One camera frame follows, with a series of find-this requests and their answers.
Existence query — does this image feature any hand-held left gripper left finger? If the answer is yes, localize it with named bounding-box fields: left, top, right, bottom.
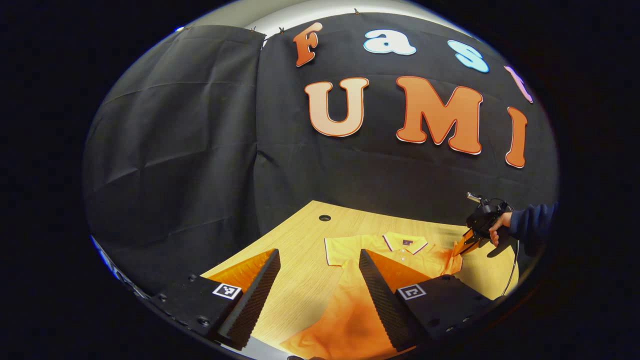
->
left=149, top=248, right=282, bottom=351

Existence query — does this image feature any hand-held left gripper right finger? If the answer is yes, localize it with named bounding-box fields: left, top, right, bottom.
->
left=358, top=248, right=494, bottom=353

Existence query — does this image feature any orange T-shirt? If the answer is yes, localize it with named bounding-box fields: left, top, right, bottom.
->
left=277, top=231, right=466, bottom=360

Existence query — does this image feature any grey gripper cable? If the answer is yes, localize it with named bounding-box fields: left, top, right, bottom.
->
left=501, top=239, right=521, bottom=297

